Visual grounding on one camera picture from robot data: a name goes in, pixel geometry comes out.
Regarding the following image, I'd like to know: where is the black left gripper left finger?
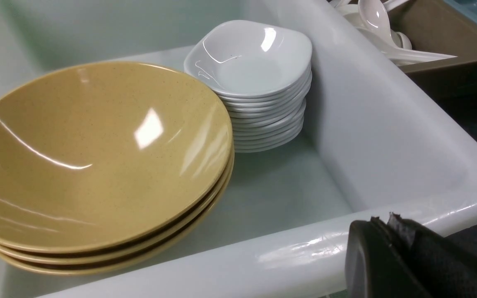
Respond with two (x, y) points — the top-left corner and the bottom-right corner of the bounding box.
(345, 219), (429, 298)

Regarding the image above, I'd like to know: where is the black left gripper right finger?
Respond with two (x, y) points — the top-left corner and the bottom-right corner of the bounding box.
(370, 213), (477, 298)

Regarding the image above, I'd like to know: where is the yellow noodle bowl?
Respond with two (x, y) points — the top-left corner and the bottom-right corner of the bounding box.
(0, 62), (233, 253)

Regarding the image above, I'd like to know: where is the bottom yellow bowl in tub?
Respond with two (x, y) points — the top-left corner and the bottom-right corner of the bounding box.
(0, 153), (235, 276)

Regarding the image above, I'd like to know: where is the yellow bowl in tub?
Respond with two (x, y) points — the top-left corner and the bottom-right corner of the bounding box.
(0, 153), (235, 276)
(0, 149), (235, 275)

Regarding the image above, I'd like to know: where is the white plastic tub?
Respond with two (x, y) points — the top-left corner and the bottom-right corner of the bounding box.
(0, 0), (477, 298)

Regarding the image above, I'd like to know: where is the brown spoon bin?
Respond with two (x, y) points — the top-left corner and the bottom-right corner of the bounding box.
(330, 0), (477, 89)

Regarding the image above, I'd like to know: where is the top white stacked dish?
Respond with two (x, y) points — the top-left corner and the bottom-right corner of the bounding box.
(183, 19), (313, 98)

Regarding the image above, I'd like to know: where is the white spoon in bin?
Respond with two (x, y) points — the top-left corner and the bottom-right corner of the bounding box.
(357, 0), (402, 48)

